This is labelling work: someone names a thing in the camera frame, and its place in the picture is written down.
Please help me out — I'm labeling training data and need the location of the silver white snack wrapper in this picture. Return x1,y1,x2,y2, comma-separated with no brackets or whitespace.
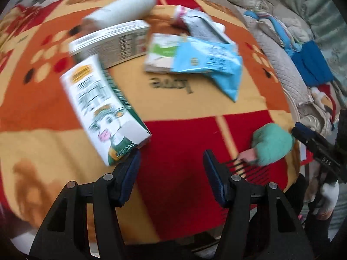
181,10,238,52

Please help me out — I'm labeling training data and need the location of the teal patterned curtain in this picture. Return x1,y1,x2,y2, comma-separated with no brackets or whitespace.
282,0,347,88

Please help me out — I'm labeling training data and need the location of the colourful striped clothes pile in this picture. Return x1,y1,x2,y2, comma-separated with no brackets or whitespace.
244,10,302,57

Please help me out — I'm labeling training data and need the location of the santa plush toy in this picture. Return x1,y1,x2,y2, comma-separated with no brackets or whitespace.
310,83,336,130

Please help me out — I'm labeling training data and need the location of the blue folded cloth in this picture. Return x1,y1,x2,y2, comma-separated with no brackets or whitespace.
291,41,334,87

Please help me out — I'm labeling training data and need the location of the light blue snack bag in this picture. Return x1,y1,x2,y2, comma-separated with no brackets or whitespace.
170,37,243,102

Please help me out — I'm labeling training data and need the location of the large white green milk carton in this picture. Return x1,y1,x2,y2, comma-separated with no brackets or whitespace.
60,55,151,166

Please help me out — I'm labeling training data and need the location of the green fuzzy sock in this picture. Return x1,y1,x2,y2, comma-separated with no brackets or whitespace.
238,123,295,167

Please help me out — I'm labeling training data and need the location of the colourful patterned blanket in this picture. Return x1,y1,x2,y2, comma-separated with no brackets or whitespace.
1,0,293,244

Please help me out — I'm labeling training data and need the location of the white thermos bottle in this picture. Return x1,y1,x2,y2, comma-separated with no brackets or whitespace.
81,0,157,34

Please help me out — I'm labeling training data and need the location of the small white green carton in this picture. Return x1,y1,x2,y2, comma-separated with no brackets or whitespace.
69,20,151,68

